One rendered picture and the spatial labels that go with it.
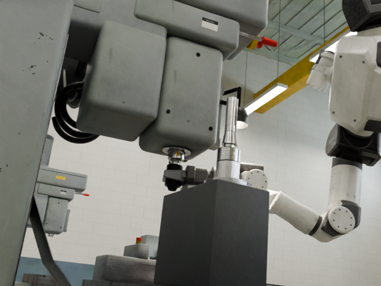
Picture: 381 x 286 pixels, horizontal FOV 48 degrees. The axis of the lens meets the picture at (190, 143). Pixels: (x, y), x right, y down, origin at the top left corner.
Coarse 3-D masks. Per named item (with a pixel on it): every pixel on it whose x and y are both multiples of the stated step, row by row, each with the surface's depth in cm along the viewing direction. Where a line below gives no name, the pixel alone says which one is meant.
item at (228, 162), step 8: (224, 152) 84; (232, 152) 84; (224, 160) 84; (232, 160) 83; (216, 168) 85; (224, 168) 83; (232, 168) 83; (216, 176) 84; (224, 176) 82; (232, 176) 82
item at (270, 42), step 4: (240, 32) 135; (244, 32) 135; (248, 36) 136; (252, 36) 136; (256, 36) 136; (260, 40) 137; (264, 40) 137; (268, 40) 137; (272, 40) 138; (264, 44) 138; (268, 44) 138; (272, 44) 138; (276, 44) 138
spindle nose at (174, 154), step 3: (168, 150) 126; (171, 150) 125; (174, 150) 125; (177, 150) 125; (180, 150) 125; (168, 153) 126; (171, 153) 125; (174, 153) 124; (180, 153) 125; (183, 153) 126; (168, 156) 125; (171, 156) 124; (174, 156) 124; (177, 156) 124; (180, 156) 124; (183, 156) 125; (168, 159) 127; (180, 159) 125; (183, 159) 125
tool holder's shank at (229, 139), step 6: (228, 102) 89; (234, 102) 89; (228, 108) 88; (234, 108) 88; (228, 114) 88; (234, 114) 88; (228, 120) 87; (234, 120) 87; (228, 126) 87; (234, 126) 87; (228, 132) 86; (234, 132) 87; (228, 138) 86; (234, 138) 86; (222, 144) 87; (228, 144) 86; (234, 144) 86
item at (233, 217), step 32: (192, 192) 83; (224, 192) 76; (256, 192) 80; (160, 224) 92; (192, 224) 80; (224, 224) 74; (256, 224) 78; (160, 256) 88; (192, 256) 77; (224, 256) 73; (256, 256) 76
